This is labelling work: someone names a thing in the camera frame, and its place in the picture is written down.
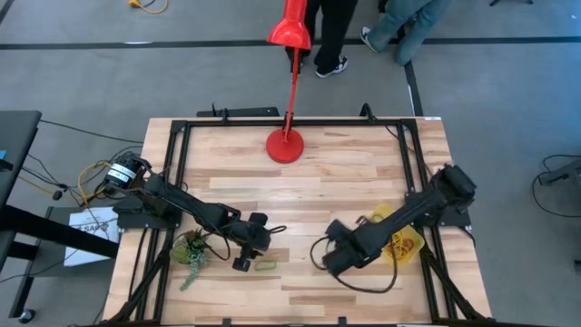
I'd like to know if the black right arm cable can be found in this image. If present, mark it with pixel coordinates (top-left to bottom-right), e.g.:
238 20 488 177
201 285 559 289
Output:
310 234 399 294

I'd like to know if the black side desk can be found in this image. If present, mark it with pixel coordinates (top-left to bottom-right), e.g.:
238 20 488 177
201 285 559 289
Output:
0 110 121 319

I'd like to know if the person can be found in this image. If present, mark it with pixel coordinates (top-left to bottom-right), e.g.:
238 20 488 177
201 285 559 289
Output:
359 0 454 68
285 0 359 80

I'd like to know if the black power strip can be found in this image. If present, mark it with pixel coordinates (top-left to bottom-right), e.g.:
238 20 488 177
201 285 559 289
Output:
195 103 281 119

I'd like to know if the thin black floor cable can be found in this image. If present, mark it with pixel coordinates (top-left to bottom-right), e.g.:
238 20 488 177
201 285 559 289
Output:
38 118 144 145

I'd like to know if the small potted succulent plant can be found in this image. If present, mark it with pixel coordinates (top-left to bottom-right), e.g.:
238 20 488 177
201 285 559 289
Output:
170 228 212 292

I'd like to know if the yellow translucent plastic bin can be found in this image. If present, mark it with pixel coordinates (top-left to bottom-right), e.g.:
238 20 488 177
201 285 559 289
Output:
364 203 427 268

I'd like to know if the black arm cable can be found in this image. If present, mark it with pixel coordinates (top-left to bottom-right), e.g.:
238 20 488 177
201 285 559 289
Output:
199 226 232 263
310 234 399 294

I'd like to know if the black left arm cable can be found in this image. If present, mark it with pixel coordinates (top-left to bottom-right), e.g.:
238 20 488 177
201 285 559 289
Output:
199 226 232 263

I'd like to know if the red desk lamp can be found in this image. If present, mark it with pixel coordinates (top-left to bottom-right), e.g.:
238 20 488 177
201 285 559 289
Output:
265 0 313 164

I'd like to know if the black floor cable loop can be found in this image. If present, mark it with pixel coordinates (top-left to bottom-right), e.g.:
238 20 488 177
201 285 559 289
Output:
531 154 581 219

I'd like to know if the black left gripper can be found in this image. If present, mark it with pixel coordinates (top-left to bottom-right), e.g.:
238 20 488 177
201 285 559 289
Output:
212 211 276 273

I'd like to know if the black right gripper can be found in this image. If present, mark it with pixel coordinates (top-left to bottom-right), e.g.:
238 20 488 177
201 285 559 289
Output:
320 219 388 277

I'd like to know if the white printed sheet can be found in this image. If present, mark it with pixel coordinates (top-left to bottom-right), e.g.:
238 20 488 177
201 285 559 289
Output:
63 206 122 268

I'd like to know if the yellow rubber band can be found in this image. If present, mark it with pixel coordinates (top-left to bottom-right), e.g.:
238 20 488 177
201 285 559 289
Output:
390 232 415 255
388 235 412 258

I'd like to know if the yellow floor cable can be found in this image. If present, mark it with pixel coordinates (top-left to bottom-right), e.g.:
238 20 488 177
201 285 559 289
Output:
127 0 170 15

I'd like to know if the yellow arm cable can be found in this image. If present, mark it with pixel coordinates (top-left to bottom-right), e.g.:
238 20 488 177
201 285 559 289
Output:
76 159 110 206

